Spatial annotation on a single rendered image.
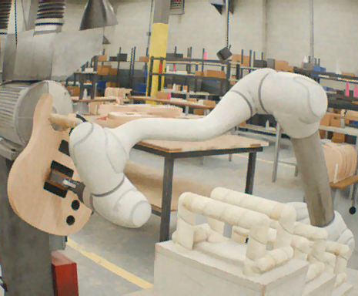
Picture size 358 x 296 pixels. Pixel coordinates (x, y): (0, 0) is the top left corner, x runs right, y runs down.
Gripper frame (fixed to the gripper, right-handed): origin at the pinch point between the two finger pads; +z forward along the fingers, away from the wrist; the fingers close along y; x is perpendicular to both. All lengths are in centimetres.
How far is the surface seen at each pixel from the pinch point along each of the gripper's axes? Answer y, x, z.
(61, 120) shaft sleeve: -5.9, 17.5, 2.7
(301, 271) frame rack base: -6, -2, -93
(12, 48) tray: -22, 39, 39
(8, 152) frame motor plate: -9.8, 1.3, 26.2
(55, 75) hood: -23.1, 25.7, -12.8
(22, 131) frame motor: -11.7, 9.8, 16.8
